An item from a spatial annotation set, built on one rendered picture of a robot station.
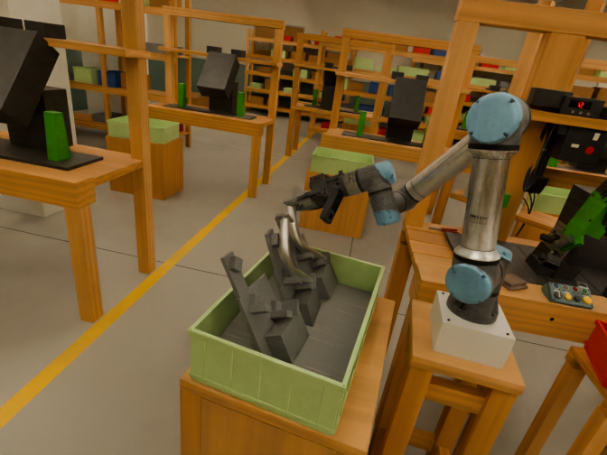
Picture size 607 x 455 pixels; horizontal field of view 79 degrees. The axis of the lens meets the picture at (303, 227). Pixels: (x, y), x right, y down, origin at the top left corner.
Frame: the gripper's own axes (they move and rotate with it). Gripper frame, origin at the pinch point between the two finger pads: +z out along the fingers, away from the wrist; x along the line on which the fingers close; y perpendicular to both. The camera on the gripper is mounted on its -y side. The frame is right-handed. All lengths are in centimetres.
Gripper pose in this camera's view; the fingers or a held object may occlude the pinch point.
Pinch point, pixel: (293, 207)
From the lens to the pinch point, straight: 126.9
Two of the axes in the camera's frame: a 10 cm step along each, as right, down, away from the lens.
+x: -4.7, -3.8, -8.0
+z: -8.8, 2.5, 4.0
